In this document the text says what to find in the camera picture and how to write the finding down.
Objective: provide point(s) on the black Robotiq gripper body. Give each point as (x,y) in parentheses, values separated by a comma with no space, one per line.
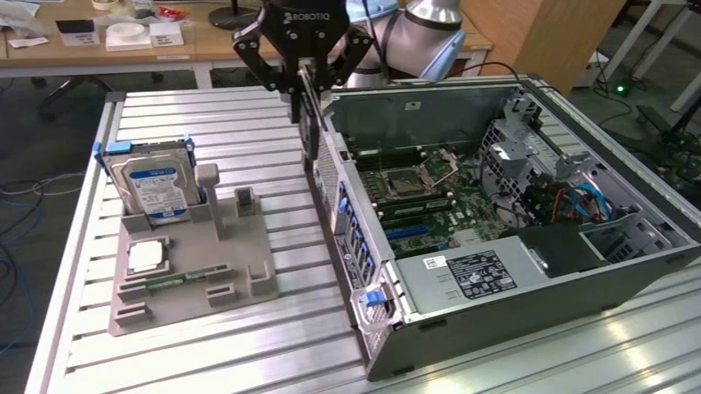
(303,24)

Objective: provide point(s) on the green graphics card black fan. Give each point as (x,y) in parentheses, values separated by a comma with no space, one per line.
(311,123)

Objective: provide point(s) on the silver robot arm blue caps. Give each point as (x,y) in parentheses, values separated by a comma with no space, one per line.
(432,12)

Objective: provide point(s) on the black round lamp base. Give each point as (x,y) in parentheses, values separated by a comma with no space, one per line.
(235,18)

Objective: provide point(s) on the white box printed label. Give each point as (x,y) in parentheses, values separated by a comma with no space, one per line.
(167,35)

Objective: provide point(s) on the red packet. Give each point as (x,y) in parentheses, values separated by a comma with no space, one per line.
(169,13)

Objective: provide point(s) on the flat white box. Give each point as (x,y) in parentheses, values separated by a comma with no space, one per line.
(128,44)

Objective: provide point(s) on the black RAM slot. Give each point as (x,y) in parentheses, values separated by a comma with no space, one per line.
(391,157)
(390,161)
(415,209)
(390,154)
(418,215)
(411,200)
(414,204)
(388,150)

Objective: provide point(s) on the silver socket cover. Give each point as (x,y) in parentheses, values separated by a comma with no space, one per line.
(439,152)

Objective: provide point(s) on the wooden desk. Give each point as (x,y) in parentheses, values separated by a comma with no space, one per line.
(81,57)

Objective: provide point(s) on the white box black top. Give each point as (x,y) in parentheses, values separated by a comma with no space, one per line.
(78,35)

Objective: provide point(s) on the CPU socket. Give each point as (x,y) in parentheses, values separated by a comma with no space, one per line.
(404,180)

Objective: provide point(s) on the wooden cabinet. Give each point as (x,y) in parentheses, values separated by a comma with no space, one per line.
(547,41)

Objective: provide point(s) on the black office chair base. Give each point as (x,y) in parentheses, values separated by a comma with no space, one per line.
(60,90)

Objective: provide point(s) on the perforated metal drive cage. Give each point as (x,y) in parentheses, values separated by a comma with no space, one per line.
(511,160)

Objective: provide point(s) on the white paper label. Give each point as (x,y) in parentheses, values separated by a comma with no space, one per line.
(26,42)

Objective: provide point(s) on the clear plastic bag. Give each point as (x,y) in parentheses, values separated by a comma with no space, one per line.
(21,20)

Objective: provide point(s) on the black expansion slot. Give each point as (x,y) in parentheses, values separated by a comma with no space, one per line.
(402,225)

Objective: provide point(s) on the green motherboard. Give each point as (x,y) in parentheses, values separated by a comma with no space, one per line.
(464,213)

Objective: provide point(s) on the black power strip green light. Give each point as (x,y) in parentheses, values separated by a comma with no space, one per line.
(619,88)

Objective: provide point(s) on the silver chipset heat sink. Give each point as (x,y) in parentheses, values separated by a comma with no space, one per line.
(470,238)

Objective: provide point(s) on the grey parts rack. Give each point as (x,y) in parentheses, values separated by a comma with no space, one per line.
(191,254)

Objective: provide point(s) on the silver CPU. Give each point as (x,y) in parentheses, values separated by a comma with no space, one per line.
(144,256)

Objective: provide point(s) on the black metal stand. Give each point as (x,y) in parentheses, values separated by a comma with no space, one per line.
(651,117)

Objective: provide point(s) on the green RAM stick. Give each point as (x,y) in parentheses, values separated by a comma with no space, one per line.
(180,278)

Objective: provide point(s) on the grey power supply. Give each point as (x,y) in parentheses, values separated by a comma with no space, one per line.
(438,283)

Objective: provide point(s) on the blue release latch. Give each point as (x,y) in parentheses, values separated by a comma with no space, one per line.
(372,297)

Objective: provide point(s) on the black plastic shroud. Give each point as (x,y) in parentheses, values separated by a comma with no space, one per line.
(558,250)

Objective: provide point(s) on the grey metal disk bay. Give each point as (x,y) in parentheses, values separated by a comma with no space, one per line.
(651,238)

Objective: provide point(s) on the grey open PC case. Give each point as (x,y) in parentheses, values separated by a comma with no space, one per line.
(492,328)

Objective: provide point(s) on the hard disk blue bracket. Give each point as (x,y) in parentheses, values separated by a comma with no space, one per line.
(156,184)

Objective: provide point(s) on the white desk frame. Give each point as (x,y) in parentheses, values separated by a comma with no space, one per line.
(637,37)

